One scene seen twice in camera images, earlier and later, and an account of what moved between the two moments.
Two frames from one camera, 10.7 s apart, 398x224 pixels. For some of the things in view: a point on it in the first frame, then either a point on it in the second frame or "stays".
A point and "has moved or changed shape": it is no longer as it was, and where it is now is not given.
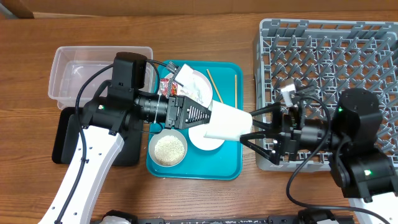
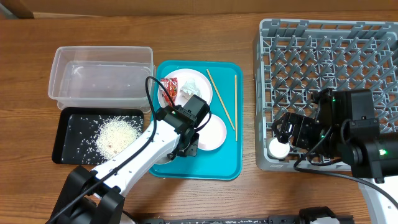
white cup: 227,122 has moved or changed shape
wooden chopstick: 214,85 stays
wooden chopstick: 236,92 stays
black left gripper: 175,119 -> 192,149
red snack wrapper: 164,86 stays
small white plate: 196,135 stays
